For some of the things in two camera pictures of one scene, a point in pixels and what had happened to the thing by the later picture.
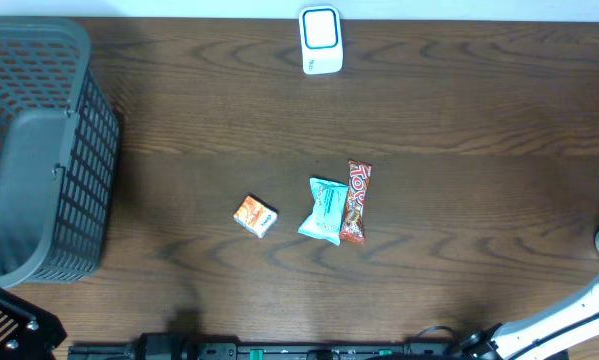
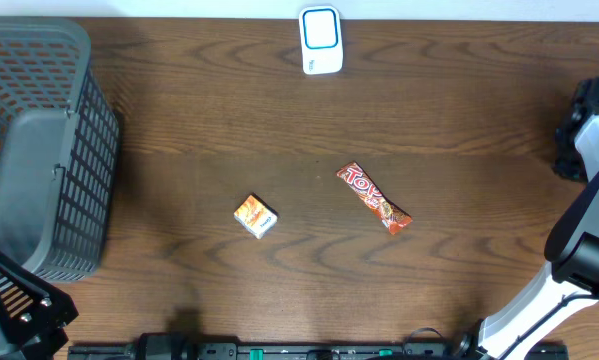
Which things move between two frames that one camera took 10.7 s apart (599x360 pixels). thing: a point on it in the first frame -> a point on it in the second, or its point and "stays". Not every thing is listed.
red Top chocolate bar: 354,216 -> 393,216
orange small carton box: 256,216 stays
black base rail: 212,346 stays
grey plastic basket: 48,145 stays
